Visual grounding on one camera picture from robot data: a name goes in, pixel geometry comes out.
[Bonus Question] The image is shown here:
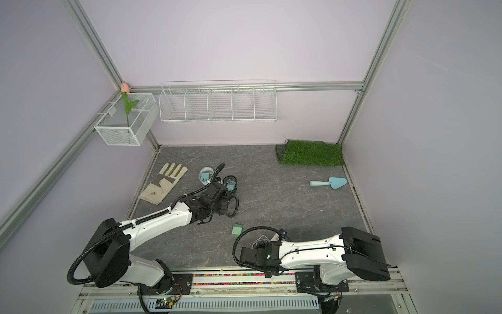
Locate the white mesh box basket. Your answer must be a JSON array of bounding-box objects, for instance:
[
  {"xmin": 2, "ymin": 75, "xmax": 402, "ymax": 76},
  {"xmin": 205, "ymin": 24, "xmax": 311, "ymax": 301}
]
[{"xmin": 94, "ymin": 93, "xmax": 159, "ymax": 146}]

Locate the clear round pouch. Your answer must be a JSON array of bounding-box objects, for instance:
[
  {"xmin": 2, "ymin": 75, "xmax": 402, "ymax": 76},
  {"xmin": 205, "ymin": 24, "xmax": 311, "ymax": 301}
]
[{"xmin": 199, "ymin": 167, "xmax": 214, "ymax": 185}]

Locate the green charger cube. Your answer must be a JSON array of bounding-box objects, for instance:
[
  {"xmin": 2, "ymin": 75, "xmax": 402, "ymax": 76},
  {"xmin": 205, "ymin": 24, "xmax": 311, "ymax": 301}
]
[{"xmin": 231, "ymin": 224, "xmax": 243, "ymax": 236}]

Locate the artificial pink tulip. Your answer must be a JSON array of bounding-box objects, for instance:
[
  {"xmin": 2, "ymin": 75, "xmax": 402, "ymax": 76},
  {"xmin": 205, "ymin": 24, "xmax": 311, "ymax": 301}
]
[{"xmin": 121, "ymin": 82, "xmax": 139, "ymax": 127}]

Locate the beige work glove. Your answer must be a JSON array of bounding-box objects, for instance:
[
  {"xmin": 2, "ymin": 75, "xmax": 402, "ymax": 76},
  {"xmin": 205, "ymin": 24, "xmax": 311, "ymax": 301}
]
[{"xmin": 139, "ymin": 163, "xmax": 188, "ymax": 205}]

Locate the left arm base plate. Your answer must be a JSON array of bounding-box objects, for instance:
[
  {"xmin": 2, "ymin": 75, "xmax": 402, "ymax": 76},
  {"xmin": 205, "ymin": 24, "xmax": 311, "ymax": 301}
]
[{"xmin": 139, "ymin": 273, "xmax": 193, "ymax": 296}]

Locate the teal garden trowel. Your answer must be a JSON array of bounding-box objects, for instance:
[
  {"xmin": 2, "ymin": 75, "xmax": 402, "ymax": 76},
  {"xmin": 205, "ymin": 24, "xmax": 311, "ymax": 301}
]
[{"xmin": 309, "ymin": 177, "xmax": 348, "ymax": 190}]

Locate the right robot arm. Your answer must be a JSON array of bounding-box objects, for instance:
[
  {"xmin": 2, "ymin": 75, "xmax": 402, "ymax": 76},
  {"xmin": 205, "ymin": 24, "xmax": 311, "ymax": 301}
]
[{"xmin": 232, "ymin": 226, "xmax": 391, "ymax": 285}]

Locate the white wire shelf basket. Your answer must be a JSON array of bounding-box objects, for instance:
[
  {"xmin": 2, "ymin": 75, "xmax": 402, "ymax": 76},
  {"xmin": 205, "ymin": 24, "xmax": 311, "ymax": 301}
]
[{"xmin": 159, "ymin": 80, "xmax": 278, "ymax": 123}]

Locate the teal charger cube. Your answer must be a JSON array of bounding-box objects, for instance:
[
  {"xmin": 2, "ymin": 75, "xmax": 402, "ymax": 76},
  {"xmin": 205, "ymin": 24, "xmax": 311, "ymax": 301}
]
[
  {"xmin": 226, "ymin": 181, "xmax": 236, "ymax": 191},
  {"xmin": 201, "ymin": 172, "xmax": 211, "ymax": 183}
]

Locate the green artificial grass mat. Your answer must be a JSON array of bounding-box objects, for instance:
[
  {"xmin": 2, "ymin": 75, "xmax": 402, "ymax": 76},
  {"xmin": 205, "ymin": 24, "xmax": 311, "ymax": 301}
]
[{"xmin": 275, "ymin": 139, "xmax": 345, "ymax": 167}]

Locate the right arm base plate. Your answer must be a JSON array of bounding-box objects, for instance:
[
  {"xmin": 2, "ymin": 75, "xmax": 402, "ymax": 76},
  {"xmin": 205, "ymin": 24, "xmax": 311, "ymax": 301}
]
[{"xmin": 295, "ymin": 270, "xmax": 349, "ymax": 296}]

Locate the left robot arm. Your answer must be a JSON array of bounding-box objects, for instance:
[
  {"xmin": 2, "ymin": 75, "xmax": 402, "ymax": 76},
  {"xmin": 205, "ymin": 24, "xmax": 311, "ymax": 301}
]
[{"xmin": 66, "ymin": 164, "xmax": 239, "ymax": 294}]

